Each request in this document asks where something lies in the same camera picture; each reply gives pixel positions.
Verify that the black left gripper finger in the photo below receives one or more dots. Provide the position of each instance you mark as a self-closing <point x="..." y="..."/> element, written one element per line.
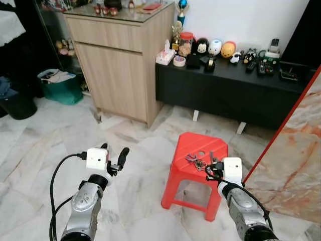
<point x="123" y="156"/>
<point x="104" y="146"/>

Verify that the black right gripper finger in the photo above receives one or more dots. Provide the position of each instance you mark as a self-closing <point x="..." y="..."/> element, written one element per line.
<point x="204" y="167"/>
<point x="212" y="156"/>

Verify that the metal key bunch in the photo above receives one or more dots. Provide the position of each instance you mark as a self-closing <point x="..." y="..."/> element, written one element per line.
<point x="193" y="158"/>

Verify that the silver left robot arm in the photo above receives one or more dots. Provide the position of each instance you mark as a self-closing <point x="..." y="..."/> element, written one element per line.
<point x="85" y="206"/>

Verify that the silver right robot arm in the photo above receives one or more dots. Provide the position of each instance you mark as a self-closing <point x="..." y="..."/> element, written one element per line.
<point x="246" y="211"/>

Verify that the red plastic stool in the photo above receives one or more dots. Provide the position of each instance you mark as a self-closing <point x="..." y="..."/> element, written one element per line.
<point x="185" y="173"/>

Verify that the black low cabinet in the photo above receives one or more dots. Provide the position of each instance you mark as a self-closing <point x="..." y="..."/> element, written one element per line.
<point x="225" y="93"/>

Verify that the green fabric bag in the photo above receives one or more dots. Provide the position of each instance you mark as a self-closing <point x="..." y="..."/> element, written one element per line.
<point x="62" y="90"/>

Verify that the marble table with red edge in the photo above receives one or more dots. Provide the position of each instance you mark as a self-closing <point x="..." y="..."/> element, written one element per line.
<point x="296" y="150"/>

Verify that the light wooden cabinet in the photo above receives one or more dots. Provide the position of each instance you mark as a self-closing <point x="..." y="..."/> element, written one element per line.
<point x="120" y="65"/>

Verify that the black tape dispenser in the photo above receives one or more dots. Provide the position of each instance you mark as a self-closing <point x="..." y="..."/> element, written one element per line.
<point x="209" y="64"/>

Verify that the black bucket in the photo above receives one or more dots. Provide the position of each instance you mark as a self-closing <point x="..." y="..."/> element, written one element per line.
<point x="20" y="106"/>

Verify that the black remote control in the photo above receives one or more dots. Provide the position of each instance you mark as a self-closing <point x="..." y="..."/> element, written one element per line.
<point x="251" y="66"/>

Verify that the white tape roll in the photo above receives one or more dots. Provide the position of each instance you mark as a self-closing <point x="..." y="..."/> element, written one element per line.
<point x="179" y="62"/>

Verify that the glass display cabinet with toys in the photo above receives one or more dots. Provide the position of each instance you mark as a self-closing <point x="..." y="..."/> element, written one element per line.
<point x="60" y="47"/>

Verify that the orange round plush toy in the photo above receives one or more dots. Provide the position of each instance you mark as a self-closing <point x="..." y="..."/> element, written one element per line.
<point x="228" y="49"/>

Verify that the white tissue box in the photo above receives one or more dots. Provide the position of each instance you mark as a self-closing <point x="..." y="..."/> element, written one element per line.
<point x="164" y="56"/>

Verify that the white round plush toy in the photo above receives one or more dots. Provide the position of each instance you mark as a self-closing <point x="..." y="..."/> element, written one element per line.
<point x="214" y="47"/>

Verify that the black round plush toy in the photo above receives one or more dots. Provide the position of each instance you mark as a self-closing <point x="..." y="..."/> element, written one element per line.
<point x="201" y="46"/>

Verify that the black shelf unit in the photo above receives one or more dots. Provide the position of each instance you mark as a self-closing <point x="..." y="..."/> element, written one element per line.
<point x="25" y="65"/>

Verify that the grey-blue cloth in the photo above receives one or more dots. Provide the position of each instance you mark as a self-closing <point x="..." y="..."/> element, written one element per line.
<point x="7" y="86"/>

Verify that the clear jar with red lid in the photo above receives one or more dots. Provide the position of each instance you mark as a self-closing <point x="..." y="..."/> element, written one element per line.
<point x="186" y="45"/>

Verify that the gold trophy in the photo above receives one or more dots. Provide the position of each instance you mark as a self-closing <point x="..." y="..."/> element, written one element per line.
<point x="176" y="34"/>

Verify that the flat red item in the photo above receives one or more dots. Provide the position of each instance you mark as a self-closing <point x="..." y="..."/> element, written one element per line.
<point x="150" y="6"/>

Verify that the blue ball trophy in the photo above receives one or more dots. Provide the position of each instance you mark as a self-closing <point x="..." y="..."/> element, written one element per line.
<point x="182" y="7"/>

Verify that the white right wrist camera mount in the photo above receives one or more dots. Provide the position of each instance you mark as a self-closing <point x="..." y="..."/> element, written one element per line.
<point x="233" y="169"/>

